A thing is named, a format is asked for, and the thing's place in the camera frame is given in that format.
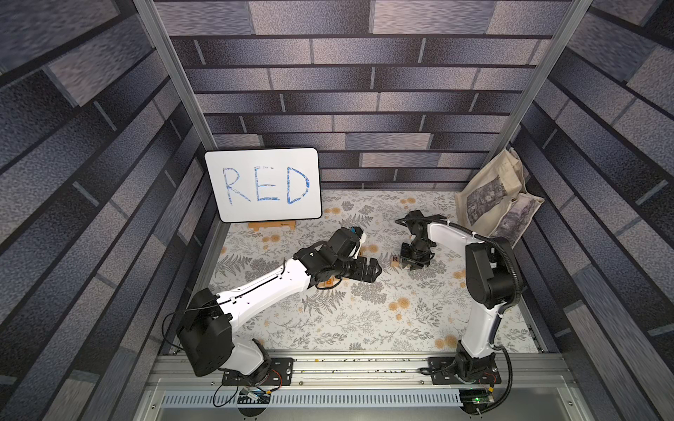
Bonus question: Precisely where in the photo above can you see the whiteboard with RED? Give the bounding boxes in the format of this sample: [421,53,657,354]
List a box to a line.
[205,147,323,224]

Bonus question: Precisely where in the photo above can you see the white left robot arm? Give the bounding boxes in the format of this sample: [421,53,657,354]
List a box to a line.
[177,226,382,385]

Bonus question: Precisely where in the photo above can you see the wooden whiteboard stand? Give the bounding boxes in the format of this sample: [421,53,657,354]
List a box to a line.
[247,220,297,232]

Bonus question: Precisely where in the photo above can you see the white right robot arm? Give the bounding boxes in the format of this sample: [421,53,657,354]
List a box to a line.
[396,210,523,385]

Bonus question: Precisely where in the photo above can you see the cream Monet tote bag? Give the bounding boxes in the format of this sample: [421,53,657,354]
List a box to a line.
[455,149,544,247]

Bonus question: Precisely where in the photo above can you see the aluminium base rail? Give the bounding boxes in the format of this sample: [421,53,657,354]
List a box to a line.
[133,351,593,420]

